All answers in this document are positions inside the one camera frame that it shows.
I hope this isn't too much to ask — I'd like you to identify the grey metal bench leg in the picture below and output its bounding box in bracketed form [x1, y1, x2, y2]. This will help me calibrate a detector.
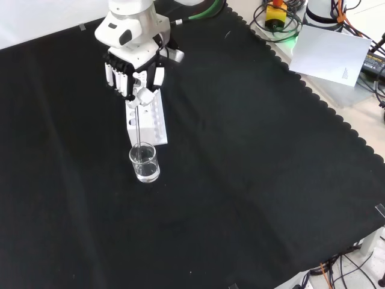
[359, 226, 385, 257]

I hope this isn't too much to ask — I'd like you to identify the yellow stop button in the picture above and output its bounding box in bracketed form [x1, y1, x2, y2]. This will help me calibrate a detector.
[264, 0, 289, 31]

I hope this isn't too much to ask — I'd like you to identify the black power adapter yellow label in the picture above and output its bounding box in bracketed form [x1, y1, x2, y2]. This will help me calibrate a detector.
[360, 49, 385, 81]

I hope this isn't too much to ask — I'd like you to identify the pale board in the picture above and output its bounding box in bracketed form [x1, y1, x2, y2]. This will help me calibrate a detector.
[288, 24, 373, 88]

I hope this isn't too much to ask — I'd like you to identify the black bench cloth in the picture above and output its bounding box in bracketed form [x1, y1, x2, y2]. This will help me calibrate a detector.
[0, 0, 385, 289]

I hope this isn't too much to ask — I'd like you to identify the white test tube rack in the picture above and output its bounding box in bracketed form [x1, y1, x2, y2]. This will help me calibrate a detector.
[124, 89, 168, 147]

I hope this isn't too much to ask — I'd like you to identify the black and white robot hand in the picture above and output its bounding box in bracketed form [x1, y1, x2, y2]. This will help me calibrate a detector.
[94, 8, 186, 110]

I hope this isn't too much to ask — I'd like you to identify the black floor cable bundle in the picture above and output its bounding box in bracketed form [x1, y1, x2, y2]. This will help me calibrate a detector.
[300, 245, 385, 289]

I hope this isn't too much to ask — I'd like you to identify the clear glass beaker with water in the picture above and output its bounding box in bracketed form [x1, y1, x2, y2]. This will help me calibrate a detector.
[128, 142, 161, 184]

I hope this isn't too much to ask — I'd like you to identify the black coiled cable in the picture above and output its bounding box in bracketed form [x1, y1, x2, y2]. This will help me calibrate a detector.
[251, 0, 303, 43]

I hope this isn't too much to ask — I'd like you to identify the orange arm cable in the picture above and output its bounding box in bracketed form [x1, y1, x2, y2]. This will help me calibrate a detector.
[330, 0, 347, 24]

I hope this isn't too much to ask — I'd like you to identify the orange floor cable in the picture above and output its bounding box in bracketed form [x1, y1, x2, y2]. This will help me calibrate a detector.
[319, 261, 335, 289]

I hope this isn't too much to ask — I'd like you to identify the clear glass rod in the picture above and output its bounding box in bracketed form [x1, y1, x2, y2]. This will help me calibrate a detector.
[134, 102, 143, 169]

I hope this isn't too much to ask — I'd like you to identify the thick green hand cable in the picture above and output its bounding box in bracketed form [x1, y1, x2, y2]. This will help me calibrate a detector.
[169, 0, 229, 26]

